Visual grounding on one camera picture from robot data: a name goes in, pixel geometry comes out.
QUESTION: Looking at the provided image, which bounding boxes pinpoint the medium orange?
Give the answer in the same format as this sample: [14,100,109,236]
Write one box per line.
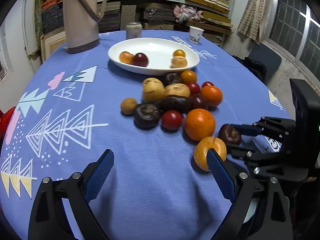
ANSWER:
[201,85,223,107]

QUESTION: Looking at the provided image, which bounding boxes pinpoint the small tan round fruit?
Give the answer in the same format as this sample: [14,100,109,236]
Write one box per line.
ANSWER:
[120,98,138,115]

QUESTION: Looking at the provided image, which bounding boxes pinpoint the blue printed tablecloth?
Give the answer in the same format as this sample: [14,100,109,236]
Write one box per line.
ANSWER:
[0,29,295,240]

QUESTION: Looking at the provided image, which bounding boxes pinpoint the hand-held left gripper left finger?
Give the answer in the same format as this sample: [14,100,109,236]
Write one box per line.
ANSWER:
[28,149,115,240]

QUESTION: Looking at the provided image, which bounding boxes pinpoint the white oval plate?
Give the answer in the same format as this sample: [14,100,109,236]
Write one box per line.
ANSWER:
[108,38,200,76]

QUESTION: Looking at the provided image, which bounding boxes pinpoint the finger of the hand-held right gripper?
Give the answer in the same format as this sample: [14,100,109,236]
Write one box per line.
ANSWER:
[229,116,297,143]
[226,145,288,174]

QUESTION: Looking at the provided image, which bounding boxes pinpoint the dark purple mangosteen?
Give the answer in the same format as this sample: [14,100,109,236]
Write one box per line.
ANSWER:
[158,95,192,114]
[163,72,182,85]
[134,103,161,128]

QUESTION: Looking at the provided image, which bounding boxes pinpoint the beige thermos jug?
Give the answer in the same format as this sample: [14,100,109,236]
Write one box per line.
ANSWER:
[62,0,109,54]

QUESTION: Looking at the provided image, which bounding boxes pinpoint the white door frame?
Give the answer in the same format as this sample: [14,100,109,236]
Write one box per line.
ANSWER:
[21,0,42,74]

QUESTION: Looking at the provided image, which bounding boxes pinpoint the dark brown water chestnut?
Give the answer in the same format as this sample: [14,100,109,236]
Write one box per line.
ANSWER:
[218,124,242,145]

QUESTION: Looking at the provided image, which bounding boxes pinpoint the dark red plum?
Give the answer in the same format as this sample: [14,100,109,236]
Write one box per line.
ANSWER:
[132,53,149,67]
[189,94,208,110]

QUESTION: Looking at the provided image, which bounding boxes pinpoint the large orange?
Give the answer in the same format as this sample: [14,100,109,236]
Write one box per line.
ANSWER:
[184,108,216,141]

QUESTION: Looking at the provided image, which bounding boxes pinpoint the white framed window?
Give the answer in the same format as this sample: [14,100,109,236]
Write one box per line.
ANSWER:
[262,0,320,73]

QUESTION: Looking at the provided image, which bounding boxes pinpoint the bumpy tan pear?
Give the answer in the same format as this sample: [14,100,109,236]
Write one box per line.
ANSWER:
[142,78,165,102]

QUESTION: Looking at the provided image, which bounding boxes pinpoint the pink crumpled cloth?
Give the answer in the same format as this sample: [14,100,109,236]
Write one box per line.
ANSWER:
[173,4,203,23]

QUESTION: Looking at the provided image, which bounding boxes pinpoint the stacks of old books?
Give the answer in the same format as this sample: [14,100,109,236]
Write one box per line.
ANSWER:
[40,0,234,47]

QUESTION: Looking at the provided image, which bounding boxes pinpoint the white paper cup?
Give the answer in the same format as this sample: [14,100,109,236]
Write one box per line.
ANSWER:
[189,26,205,44]

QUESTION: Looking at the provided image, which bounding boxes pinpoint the beige cardboard box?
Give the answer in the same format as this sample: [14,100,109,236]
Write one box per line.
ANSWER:
[40,27,67,63]

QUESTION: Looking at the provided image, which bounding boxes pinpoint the yellow-orange round fruit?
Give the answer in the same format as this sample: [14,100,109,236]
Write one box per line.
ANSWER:
[193,137,227,172]

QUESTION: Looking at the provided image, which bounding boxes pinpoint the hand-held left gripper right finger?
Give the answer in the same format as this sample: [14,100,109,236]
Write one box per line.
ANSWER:
[206,149,293,240]

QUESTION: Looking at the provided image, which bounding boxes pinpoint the pale drink can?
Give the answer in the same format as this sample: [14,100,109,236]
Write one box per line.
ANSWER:
[126,22,143,40]

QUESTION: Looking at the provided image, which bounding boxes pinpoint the checkered beige curtain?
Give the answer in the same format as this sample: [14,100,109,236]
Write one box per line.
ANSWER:
[237,0,275,46]

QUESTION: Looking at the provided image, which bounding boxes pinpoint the dark blue chair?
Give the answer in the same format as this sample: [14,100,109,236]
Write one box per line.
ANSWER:
[246,44,282,85]

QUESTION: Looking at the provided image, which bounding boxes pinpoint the black bag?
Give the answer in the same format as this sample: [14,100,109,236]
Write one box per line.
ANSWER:
[234,56,267,83]

